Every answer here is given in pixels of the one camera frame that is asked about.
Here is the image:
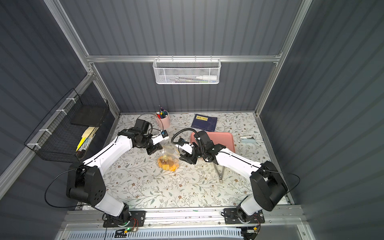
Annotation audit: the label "dark blue notebook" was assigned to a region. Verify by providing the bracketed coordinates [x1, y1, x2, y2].
[191, 114, 218, 132]

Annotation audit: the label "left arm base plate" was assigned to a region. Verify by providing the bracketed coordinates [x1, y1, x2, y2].
[102, 211, 147, 228]

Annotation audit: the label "pink plastic tray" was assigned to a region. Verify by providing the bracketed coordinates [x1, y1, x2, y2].
[207, 132, 236, 153]

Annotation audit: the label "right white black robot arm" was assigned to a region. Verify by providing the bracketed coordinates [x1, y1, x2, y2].
[171, 128, 289, 223]

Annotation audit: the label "yellow sticky notes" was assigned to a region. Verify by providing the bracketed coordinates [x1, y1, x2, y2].
[76, 127, 99, 152]

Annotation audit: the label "black tray in basket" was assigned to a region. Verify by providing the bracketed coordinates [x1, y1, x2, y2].
[70, 106, 108, 127]

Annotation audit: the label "small teal eraser box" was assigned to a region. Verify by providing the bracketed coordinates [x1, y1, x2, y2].
[240, 136, 257, 144]

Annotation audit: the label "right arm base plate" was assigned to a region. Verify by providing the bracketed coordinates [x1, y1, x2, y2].
[221, 208, 265, 225]

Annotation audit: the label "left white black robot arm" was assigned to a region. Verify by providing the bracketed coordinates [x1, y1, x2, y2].
[66, 119, 169, 226]

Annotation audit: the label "pink pen cup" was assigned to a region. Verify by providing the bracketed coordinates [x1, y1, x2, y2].
[155, 106, 171, 130]

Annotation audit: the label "clear resealable bag yellow print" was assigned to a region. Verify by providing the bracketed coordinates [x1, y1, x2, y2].
[157, 144, 180, 172]

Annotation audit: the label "white wire mesh basket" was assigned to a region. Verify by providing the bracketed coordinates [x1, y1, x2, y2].
[153, 58, 222, 85]

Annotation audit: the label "black wire wall basket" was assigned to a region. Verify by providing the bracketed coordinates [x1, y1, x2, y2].
[24, 90, 110, 163]

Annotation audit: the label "metal tongs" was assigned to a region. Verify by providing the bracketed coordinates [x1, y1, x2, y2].
[213, 163, 226, 183]

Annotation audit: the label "white marker in basket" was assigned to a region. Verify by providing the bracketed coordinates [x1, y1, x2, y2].
[196, 75, 218, 83]

